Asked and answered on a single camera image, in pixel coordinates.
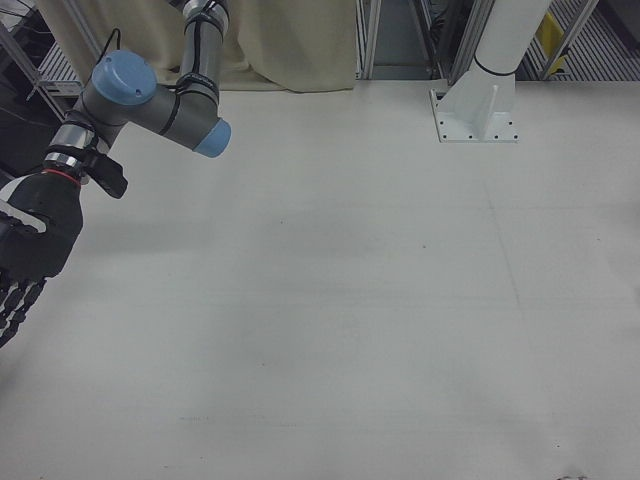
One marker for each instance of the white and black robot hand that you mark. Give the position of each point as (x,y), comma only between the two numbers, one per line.
(45,225)

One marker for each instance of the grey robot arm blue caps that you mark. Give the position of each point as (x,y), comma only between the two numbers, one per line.
(150,110)

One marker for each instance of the metal shelf rack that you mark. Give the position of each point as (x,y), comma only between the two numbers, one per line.
(55,70)

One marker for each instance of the beige curtain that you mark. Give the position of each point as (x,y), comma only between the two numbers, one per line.
(280,45)

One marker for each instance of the yellow plastic part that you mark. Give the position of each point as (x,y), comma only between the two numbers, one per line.
(550,27)

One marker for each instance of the striped metal roller rack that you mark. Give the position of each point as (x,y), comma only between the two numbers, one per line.
(600,55)

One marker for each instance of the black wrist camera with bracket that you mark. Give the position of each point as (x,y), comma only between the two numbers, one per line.
(112,177)

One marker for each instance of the aluminium frame structure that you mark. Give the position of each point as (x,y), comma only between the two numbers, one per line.
(367,45)

